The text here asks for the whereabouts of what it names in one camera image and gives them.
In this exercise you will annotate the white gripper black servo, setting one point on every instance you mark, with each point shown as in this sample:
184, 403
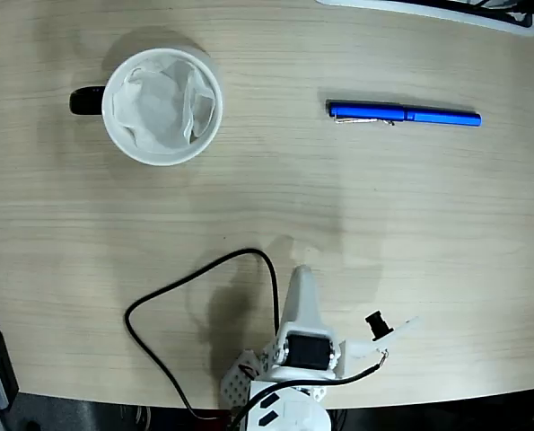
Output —
306, 350

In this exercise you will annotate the blue pen with metal clip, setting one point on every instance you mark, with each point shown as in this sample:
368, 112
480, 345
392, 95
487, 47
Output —
428, 116

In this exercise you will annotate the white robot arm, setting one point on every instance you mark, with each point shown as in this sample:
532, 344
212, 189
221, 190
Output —
293, 413

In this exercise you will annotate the crumpled white tissue paper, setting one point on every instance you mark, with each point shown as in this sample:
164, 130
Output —
159, 108

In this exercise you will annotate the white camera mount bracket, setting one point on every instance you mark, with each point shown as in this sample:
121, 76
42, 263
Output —
361, 349

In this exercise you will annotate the black camera module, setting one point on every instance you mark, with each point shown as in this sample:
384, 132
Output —
378, 324

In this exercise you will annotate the black block beside rail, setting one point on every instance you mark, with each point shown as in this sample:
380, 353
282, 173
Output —
6, 368

